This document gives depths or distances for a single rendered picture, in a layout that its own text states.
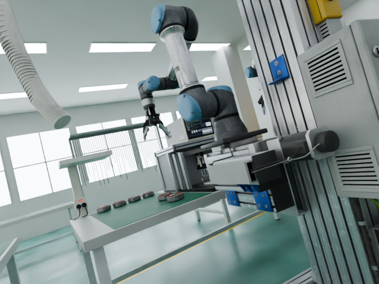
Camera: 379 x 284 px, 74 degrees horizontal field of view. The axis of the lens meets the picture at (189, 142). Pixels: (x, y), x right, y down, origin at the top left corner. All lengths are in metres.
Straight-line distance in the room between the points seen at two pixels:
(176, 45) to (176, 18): 0.12
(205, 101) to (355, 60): 0.52
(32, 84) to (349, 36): 2.31
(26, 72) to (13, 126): 5.66
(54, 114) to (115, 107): 6.23
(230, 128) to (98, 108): 7.52
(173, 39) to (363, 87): 0.73
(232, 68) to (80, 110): 4.68
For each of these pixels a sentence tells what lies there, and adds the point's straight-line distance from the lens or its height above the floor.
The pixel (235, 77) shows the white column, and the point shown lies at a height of 2.51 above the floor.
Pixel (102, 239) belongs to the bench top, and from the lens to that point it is 1.34.
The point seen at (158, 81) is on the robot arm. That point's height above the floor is 1.45.
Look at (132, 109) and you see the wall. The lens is 8.67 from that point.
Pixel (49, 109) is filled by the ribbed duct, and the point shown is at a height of 1.69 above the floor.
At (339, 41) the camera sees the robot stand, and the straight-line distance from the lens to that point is 0.83.
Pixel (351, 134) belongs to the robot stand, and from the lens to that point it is 0.84.
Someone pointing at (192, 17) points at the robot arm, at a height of 1.60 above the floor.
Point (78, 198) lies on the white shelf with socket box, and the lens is 2.20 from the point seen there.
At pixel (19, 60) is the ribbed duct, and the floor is 2.17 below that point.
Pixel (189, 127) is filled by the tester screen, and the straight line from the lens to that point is 1.98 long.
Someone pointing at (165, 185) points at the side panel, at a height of 0.81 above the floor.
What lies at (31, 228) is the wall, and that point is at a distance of 8.02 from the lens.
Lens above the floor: 1.00
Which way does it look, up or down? 3 degrees up
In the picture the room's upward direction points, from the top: 15 degrees counter-clockwise
